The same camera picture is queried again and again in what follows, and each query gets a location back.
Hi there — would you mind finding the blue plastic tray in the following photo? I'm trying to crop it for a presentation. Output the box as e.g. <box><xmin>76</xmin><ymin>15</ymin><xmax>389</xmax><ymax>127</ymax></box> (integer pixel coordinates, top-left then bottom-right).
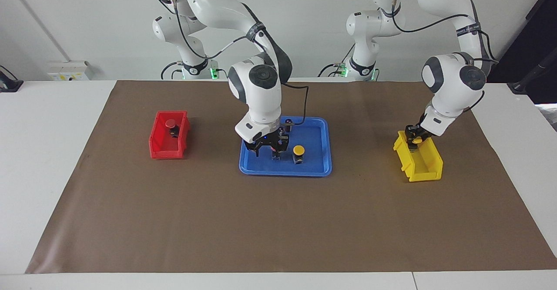
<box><xmin>239</xmin><ymin>116</ymin><xmax>332</xmax><ymax>177</ymax></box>

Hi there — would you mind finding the yellow plastic bin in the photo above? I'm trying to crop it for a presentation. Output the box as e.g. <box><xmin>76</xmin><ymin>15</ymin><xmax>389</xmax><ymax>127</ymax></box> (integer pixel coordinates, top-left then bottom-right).
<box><xmin>393</xmin><ymin>130</ymin><xmax>443</xmax><ymax>182</ymax></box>

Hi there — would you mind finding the brown paper table mat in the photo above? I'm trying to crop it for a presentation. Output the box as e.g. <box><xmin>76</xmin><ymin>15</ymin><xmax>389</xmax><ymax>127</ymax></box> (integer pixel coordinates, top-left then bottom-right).
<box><xmin>25</xmin><ymin>80</ymin><xmax>557</xmax><ymax>274</ymax></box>

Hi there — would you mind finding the red plastic bin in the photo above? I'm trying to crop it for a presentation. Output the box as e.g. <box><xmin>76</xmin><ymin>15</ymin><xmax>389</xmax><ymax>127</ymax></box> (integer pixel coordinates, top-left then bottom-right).
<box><xmin>149</xmin><ymin>111</ymin><xmax>191</xmax><ymax>159</ymax></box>

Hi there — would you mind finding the grey patterned object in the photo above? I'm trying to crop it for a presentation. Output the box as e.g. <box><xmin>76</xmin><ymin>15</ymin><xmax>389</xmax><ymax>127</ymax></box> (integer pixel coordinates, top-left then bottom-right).
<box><xmin>540</xmin><ymin>104</ymin><xmax>557</xmax><ymax>132</ymax></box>

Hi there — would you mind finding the black background equipment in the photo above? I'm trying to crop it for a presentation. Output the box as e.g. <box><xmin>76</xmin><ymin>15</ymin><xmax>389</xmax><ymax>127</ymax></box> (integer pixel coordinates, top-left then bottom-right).
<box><xmin>487</xmin><ymin>0</ymin><xmax>557</xmax><ymax>105</ymax></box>

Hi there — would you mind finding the black device at table edge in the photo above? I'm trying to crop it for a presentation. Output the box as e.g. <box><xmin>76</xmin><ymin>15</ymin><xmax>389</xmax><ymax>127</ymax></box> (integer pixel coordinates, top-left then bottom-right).
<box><xmin>0</xmin><ymin>66</ymin><xmax>23</xmax><ymax>93</ymax></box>

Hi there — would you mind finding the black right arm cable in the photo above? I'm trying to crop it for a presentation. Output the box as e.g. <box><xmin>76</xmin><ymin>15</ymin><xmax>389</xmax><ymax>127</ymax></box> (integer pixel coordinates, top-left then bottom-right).
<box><xmin>154</xmin><ymin>0</ymin><xmax>309</xmax><ymax>128</ymax></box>

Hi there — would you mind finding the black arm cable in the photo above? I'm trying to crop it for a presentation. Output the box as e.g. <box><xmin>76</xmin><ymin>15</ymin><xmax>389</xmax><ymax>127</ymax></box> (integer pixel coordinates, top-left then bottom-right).
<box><xmin>154</xmin><ymin>0</ymin><xmax>309</xmax><ymax>128</ymax></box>
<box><xmin>392</xmin><ymin>0</ymin><xmax>499</xmax><ymax>113</ymax></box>

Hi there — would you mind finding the black left base cable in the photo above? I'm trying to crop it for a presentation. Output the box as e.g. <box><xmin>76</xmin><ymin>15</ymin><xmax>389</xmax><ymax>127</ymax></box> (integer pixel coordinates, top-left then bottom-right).
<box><xmin>317</xmin><ymin>44</ymin><xmax>356</xmax><ymax>78</ymax></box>

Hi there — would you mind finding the black base cable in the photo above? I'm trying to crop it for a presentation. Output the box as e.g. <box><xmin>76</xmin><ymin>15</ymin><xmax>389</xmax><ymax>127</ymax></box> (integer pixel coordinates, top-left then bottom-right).
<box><xmin>161</xmin><ymin>61</ymin><xmax>184</xmax><ymax>81</ymax></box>
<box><xmin>317</xmin><ymin>44</ymin><xmax>356</xmax><ymax>78</ymax></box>

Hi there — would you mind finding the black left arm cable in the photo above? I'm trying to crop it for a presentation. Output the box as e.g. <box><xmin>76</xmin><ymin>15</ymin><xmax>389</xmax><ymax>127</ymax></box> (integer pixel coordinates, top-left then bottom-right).
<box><xmin>392</xmin><ymin>0</ymin><xmax>499</xmax><ymax>113</ymax></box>

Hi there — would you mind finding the black right base cable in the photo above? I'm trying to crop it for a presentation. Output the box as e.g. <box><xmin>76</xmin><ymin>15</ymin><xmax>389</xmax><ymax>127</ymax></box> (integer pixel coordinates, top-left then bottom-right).
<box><xmin>161</xmin><ymin>61</ymin><xmax>184</xmax><ymax>81</ymax></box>

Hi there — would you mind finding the white wall socket strip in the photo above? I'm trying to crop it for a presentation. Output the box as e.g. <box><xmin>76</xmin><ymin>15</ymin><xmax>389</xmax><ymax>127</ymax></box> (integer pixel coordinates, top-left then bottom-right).
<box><xmin>47</xmin><ymin>61</ymin><xmax>90</xmax><ymax>81</ymax></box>

